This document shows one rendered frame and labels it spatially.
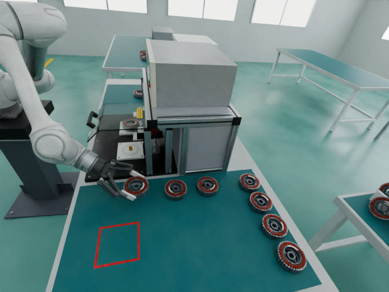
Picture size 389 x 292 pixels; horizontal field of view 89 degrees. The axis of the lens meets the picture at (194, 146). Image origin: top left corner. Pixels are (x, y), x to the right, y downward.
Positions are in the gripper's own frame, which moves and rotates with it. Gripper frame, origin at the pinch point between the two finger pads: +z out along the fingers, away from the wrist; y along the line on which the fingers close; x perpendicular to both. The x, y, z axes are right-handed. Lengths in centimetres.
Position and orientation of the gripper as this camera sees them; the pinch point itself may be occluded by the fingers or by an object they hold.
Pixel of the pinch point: (135, 186)
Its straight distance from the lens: 97.2
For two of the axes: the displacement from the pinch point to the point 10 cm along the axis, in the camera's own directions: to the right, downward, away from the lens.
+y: -1.3, 6.2, -7.7
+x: 5.8, -5.8, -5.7
